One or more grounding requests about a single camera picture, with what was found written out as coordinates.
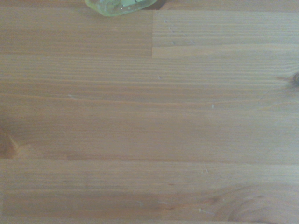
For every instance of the clear hand sanitizer pump bottle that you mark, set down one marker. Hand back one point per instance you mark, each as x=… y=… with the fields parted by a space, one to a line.
x=112 y=9

